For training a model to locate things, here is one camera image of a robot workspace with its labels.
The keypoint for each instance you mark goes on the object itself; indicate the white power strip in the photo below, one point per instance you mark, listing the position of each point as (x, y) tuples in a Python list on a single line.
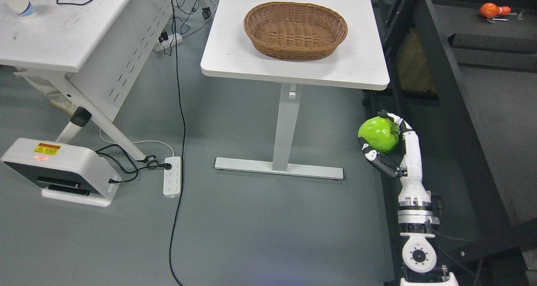
[(172, 182), (172, 40)]

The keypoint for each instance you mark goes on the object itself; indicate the green apple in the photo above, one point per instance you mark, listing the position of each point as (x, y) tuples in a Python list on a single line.
[(380, 133)]

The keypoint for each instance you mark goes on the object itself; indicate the white standing desk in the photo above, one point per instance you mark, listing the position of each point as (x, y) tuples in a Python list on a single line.
[(358, 62)]

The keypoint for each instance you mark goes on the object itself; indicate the white folding table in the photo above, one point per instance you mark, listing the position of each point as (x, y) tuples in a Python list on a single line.
[(91, 53)]

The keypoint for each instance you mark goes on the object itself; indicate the white machine with warning label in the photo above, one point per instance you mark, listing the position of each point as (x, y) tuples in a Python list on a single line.
[(63, 171)]

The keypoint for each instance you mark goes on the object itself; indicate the paper cup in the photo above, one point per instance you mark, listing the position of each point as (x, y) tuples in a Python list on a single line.
[(21, 8)]

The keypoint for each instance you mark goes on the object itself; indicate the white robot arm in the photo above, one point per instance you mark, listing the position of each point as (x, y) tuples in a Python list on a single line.
[(416, 219)]

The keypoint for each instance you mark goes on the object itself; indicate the brown wicker basket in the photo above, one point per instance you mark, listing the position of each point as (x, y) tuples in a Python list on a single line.
[(294, 31)]

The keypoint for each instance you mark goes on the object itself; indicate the black metal shelf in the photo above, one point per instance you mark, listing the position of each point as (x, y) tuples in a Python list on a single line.
[(467, 84)]

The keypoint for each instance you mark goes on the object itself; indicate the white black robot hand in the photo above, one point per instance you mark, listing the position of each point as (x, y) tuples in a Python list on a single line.
[(411, 164)]

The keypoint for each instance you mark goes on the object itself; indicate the white power strip near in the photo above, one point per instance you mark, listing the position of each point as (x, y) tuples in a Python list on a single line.
[(172, 182)]

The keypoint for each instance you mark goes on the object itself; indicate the white power strip far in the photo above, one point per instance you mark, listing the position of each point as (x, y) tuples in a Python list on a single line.
[(172, 40)]

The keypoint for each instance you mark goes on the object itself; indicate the orange toy on shelf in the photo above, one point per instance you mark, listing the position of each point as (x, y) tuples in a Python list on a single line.
[(490, 10)]

